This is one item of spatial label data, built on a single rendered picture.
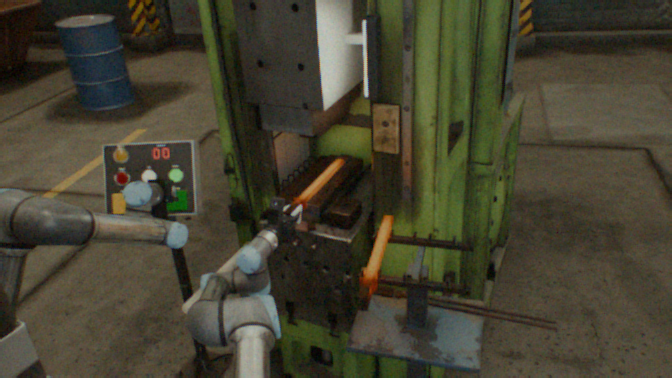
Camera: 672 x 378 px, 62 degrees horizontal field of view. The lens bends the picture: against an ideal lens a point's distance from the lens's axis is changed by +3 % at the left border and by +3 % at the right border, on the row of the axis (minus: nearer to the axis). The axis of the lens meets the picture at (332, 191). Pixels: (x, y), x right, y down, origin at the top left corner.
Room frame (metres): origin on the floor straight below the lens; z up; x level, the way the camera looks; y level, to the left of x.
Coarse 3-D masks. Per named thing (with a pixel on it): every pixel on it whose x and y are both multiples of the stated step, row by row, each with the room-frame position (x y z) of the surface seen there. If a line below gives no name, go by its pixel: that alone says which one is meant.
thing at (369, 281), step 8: (384, 216) 1.55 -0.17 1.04; (392, 216) 1.55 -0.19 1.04; (384, 224) 1.50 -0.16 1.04; (384, 232) 1.46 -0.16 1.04; (376, 240) 1.42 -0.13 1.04; (384, 240) 1.41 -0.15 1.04; (376, 248) 1.37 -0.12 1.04; (384, 248) 1.39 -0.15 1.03; (376, 256) 1.33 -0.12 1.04; (368, 264) 1.30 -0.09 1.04; (376, 264) 1.29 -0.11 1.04; (368, 272) 1.26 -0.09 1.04; (376, 272) 1.27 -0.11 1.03; (360, 280) 1.22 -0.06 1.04; (368, 280) 1.21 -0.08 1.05; (360, 288) 1.18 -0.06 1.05; (368, 288) 1.17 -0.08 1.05; (376, 288) 1.21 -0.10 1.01; (360, 296) 1.14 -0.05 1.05; (368, 296) 1.19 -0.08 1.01; (360, 304) 1.14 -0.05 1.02; (368, 304) 1.16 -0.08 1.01
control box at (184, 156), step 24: (120, 144) 1.94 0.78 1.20; (144, 144) 1.93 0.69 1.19; (168, 144) 1.92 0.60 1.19; (192, 144) 1.92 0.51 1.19; (120, 168) 1.89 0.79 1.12; (144, 168) 1.88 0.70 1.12; (168, 168) 1.88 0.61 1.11; (192, 168) 1.87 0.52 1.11; (120, 192) 1.85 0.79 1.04; (192, 192) 1.83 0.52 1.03
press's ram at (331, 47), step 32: (256, 0) 1.79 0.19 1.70; (288, 0) 1.74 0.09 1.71; (320, 0) 1.72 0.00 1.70; (352, 0) 1.94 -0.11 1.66; (256, 32) 1.80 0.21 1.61; (288, 32) 1.75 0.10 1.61; (320, 32) 1.71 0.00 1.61; (352, 32) 1.89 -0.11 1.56; (256, 64) 1.81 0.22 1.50; (288, 64) 1.75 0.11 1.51; (320, 64) 1.70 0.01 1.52; (352, 64) 1.92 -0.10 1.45; (256, 96) 1.82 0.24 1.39; (288, 96) 1.76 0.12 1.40; (320, 96) 1.70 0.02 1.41
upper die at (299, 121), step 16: (352, 96) 2.03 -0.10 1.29; (272, 112) 1.79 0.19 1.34; (288, 112) 1.76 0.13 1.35; (304, 112) 1.73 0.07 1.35; (320, 112) 1.78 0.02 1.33; (336, 112) 1.89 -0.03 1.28; (272, 128) 1.79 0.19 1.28; (288, 128) 1.76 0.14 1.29; (304, 128) 1.74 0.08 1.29; (320, 128) 1.77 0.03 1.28
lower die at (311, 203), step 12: (324, 156) 2.17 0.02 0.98; (336, 156) 2.14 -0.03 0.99; (348, 156) 2.11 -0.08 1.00; (312, 168) 2.06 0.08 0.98; (324, 168) 2.03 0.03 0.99; (348, 168) 2.01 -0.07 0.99; (360, 168) 2.07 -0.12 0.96; (300, 180) 1.96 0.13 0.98; (312, 180) 1.94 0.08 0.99; (336, 180) 1.92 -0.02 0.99; (348, 180) 1.96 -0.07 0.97; (288, 192) 1.87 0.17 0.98; (300, 192) 1.84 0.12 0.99; (288, 204) 1.78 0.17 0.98; (312, 204) 1.74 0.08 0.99; (312, 216) 1.74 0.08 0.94
